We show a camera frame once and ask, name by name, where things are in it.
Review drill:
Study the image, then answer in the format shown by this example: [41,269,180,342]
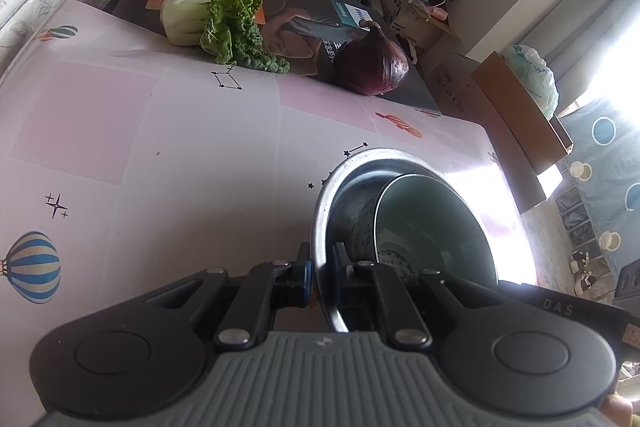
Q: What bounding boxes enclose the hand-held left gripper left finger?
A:
[142,241,316,352]

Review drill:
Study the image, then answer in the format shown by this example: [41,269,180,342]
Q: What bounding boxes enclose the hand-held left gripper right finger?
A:
[331,242,503,352]

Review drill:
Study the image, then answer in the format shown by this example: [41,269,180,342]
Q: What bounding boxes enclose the small steel bowl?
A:
[311,148,502,333]

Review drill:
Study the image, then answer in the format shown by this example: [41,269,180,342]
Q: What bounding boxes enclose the teal ceramic bowl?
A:
[350,174,498,293]

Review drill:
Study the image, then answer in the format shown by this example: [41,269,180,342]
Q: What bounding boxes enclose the blue circle-patterned cloth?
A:
[557,97,640,298]

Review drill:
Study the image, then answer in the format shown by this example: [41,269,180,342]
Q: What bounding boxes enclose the red cabbage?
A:
[334,19,411,96]

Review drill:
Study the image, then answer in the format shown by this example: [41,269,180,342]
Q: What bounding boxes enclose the large brown grey carton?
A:
[420,52,563,214]

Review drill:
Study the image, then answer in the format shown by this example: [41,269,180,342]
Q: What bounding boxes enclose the long shallow cardboard box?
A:
[471,51,574,175]

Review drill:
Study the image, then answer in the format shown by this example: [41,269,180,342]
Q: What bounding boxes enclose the dark printed flat box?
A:
[111,0,442,118]

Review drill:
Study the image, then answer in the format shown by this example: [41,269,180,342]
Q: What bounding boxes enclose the pale green plastic bag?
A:
[502,43,559,120]

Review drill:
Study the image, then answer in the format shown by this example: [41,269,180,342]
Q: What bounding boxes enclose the open cardboard box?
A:
[372,0,461,52]

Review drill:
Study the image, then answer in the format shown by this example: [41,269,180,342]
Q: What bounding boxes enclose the napa cabbage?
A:
[160,0,292,74]

